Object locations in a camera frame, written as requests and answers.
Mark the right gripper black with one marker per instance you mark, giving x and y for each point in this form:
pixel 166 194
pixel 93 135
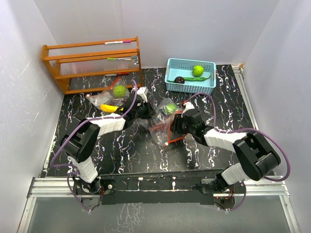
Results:
pixel 175 126

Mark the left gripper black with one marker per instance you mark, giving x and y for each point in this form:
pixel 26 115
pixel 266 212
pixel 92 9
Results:
pixel 150 112

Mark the zip bag red seal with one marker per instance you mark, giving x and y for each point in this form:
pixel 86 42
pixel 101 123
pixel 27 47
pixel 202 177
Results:
pixel 166 137

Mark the zip bag with grapes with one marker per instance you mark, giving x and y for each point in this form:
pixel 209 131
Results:
pixel 107 95

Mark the green fake chili pepper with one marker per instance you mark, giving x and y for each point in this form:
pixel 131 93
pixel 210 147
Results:
pixel 193 79

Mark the dark red fake fruit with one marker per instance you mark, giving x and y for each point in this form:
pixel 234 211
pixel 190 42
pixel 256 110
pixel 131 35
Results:
pixel 179 80

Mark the light blue plastic basket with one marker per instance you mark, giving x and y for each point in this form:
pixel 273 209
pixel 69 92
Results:
pixel 183 67

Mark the green bumpy fake fruit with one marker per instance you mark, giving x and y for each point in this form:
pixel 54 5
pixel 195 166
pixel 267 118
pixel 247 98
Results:
pixel 197 71

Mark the red fake grape bunch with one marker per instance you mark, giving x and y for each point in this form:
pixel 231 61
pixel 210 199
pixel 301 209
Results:
pixel 159 127

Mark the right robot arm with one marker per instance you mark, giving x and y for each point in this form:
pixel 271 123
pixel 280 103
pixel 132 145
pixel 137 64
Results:
pixel 255 154

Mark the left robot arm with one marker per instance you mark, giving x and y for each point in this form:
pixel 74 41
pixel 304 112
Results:
pixel 80 143

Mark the dark purple fake grapes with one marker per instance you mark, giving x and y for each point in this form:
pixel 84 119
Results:
pixel 117 102

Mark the green bumpy fruit left bag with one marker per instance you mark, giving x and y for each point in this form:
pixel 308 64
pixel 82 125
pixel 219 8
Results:
pixel 119 91

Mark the green white marker pen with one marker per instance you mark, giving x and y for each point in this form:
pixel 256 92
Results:
pixel 119 59

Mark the black base crossbar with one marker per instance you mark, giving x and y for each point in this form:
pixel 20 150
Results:
pixel 156 187

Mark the pink white marker pen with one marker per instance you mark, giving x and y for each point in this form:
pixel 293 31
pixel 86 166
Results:
pixel 117 42

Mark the wooden shelf rack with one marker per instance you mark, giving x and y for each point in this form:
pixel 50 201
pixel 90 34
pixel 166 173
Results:
pixel 69 61

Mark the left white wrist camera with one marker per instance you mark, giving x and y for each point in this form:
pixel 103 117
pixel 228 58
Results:
pixel 142 92

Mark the aluminium frame rail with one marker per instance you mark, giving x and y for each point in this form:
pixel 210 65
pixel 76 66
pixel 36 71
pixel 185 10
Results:
pixel 155 204

